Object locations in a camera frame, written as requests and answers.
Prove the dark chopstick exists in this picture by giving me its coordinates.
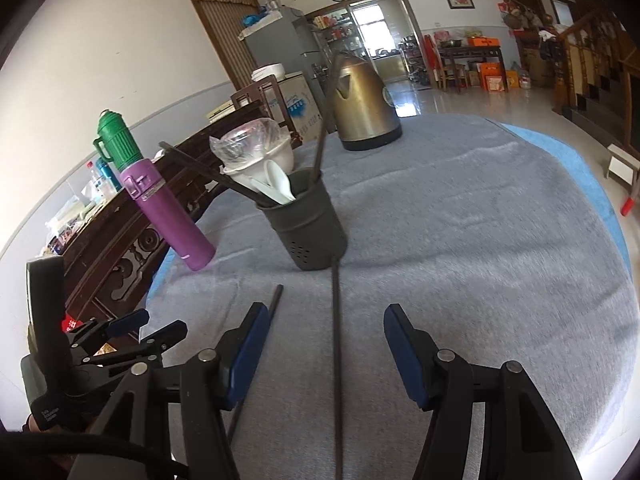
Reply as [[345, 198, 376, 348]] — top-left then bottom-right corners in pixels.
[[309, 51, 345, 184], [158, 141, 278, 208], [331, 259, 344, 480], [224, 284, 284, 442]]

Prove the white ceramic spoon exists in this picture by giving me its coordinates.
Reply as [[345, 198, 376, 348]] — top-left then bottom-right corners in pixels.
[[250, 159, 295, 205]]

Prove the dark wooden sideboard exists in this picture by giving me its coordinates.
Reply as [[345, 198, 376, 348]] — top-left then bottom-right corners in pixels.
[[46, 98, 266, 331]]

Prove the dark grey utensil holder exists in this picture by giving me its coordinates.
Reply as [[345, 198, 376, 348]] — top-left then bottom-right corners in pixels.
[[258, 168, 347, 271]]

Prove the purple thermos bottle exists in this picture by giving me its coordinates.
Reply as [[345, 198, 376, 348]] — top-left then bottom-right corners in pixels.
[[120, 158, 216, 271]]

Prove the grey table cloth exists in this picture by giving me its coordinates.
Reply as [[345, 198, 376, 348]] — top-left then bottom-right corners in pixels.
[[146, 114, 639, 479]]

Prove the white bowl with plastic wrap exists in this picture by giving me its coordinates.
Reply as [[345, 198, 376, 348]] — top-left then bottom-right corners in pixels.
[[209, 118, 294, 190]]

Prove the green thermos flask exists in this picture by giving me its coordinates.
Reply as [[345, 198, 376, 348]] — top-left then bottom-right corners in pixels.
[[93, 110, 143, 171]]

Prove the wooden chair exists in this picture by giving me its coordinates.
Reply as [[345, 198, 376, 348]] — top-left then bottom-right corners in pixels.
[[231, 75, 303, 148]]

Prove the white chest freezer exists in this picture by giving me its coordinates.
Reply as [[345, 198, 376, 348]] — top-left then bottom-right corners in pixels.
[[252, 63, 322, 142]]

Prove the white step stool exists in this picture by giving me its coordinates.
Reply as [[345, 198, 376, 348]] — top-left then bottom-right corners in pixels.
[[605, 144, 640, 197]]

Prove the gold electric kettle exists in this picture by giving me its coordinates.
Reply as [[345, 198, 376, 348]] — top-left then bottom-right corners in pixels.
[[328, 52, 402, 151]]

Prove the grey refrigerator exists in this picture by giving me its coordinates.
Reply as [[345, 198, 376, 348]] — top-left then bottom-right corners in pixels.
[[239, 6, 326, 79]]

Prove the wooden staircase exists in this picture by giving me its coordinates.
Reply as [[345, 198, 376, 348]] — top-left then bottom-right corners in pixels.
[[554, 6, 639, 157]]

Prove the dark wooden side table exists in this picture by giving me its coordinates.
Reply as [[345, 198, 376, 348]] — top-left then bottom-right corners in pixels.
[[437, 46, 509, 92]]

